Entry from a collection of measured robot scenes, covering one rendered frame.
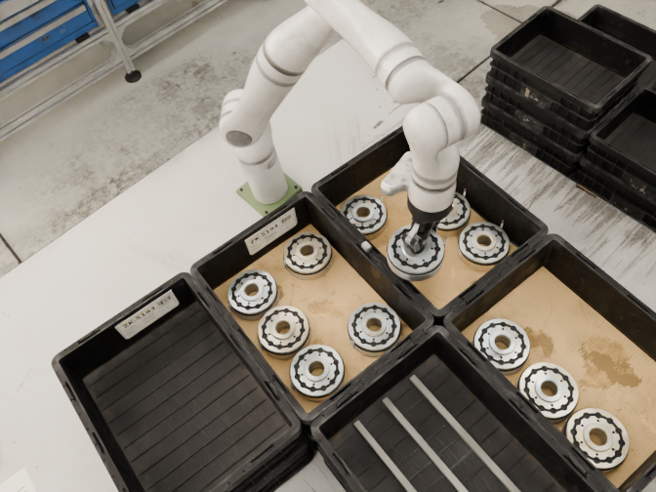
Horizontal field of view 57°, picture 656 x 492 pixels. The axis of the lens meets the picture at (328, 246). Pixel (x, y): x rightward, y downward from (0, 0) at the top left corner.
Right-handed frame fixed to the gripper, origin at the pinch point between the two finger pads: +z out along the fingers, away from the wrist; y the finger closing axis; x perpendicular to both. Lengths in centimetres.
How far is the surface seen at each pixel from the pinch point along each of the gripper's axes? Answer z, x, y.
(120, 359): 17, 40, -48
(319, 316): 16.6, 12.0, -18.4
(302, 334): 13.6, 11.7, -24.2
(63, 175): 105, 172, 0
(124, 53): 91, 188, 60
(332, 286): 16.7, 13.9, -11.3
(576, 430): 11.7, -38.4, -12.0
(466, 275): 16.1, -7.7, 5.9
